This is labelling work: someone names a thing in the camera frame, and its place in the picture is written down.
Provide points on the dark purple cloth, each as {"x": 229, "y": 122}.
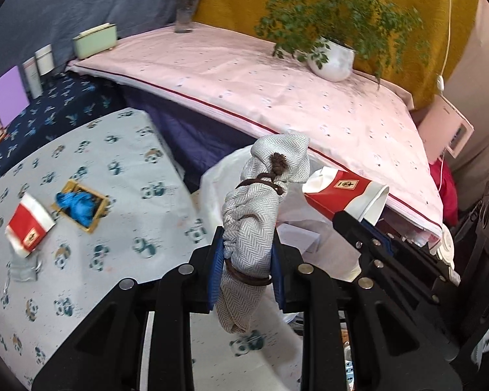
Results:
{"x": 195, "y": 130}

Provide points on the white round object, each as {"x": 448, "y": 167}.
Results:
{"x": 446, "y": 248}

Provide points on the flattened red paper cup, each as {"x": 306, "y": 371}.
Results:
{"x": 26, "y": 228}

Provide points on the white tube bottle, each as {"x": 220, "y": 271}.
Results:
{"x": 32, "y": 79}

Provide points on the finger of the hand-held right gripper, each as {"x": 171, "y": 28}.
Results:
{"x": 381, "y": 238}
{"x": 350, "y": 232}

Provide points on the white paper notepad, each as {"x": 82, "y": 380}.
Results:
{"x": 297, "y": 240}

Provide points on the white jar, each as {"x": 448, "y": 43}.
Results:
{"x": 45, "y": 63}

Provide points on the bin with white bag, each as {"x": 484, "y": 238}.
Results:
{"x": 216, "y": 187}

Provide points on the blue crumpled glove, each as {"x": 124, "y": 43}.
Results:
{"x": 77, "y": 207}

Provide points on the navy printed cloth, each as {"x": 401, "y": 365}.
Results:
{"x": 53, "y": 106}

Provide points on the pink white appliance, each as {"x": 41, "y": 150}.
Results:
{"x": 442, "y": 126}

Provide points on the pink cloth with red piping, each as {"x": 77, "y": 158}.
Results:
{"x": 269, "y": 89}

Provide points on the pale green box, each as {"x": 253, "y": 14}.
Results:
{"x": 93, "y": 42}

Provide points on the glass vase with pink flowers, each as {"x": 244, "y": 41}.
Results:
{"x": 186, "y": 12}

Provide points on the blue backdrop cloth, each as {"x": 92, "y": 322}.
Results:
{"x": 85, "y": 0}

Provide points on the yellow backdrop cloth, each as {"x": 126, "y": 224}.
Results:
{"x": 224, "y": 12}

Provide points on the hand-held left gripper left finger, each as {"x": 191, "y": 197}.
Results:
{"x": 214, "y": 271}

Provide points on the small brown tray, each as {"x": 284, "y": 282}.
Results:
{"x": 100, "y": 211}

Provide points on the clear plastic bag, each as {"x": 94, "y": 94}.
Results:
{"x": 22, "y": 271}

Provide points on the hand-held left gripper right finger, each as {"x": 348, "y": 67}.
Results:
{"x": 278, "y": 281}

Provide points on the green plant in white pot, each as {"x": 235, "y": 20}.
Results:
{"x": 332, "y": 63}

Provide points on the red white paper cup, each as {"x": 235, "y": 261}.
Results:
{"x": 342, "y": 195}

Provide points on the purple board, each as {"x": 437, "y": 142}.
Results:
{"x": 9, "y": 97}

